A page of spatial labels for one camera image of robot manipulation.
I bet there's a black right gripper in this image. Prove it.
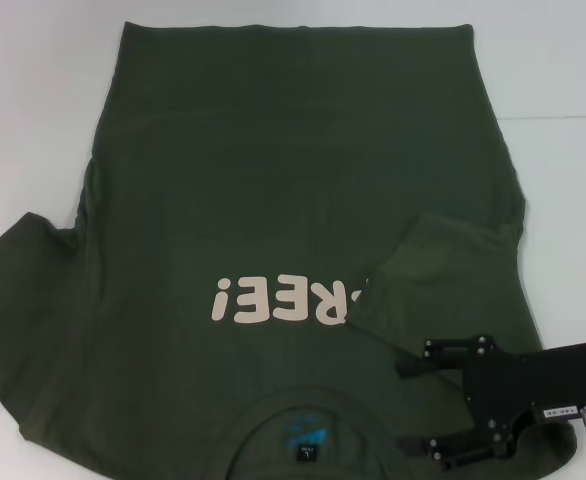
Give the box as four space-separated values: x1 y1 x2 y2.
394 334 586 472

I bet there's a dark green t-shirt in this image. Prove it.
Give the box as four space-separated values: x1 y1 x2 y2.
0 20 580 480

